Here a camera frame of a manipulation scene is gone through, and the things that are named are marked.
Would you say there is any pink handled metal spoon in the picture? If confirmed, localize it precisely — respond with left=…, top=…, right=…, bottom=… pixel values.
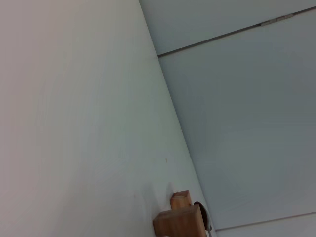
left=193, top=201, right=213, bottom=234

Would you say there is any matte notched wooden block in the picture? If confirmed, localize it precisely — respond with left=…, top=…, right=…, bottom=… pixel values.
left=152, top=204, right=208, bottom=237

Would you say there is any glossy grooved wooden block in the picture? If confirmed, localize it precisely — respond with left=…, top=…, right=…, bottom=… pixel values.
left=169, top=189, right=192, bottom=212

